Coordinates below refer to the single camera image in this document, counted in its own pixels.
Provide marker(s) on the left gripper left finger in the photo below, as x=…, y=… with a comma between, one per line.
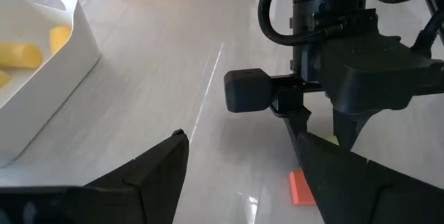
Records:
x=163, y=175

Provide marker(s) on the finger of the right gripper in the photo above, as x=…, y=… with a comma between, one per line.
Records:
x=295, y=123
x=347, y=127

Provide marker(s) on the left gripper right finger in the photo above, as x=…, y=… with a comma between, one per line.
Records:
x=340, y=182

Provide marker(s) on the green cube block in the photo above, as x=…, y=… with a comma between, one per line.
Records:
x=332, y=140

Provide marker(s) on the red rectangular block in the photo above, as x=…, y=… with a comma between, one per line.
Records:
x=300, y=191

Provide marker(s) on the yellow rectangular block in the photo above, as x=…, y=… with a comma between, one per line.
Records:
x=59, y=38

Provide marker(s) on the yellow cylinder block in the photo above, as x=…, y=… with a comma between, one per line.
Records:
x=17, y=55

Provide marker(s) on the white plastic bin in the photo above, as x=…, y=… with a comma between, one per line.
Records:
x=52, y=88

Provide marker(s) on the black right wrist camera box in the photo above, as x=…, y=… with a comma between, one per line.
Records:
x=248, y=90

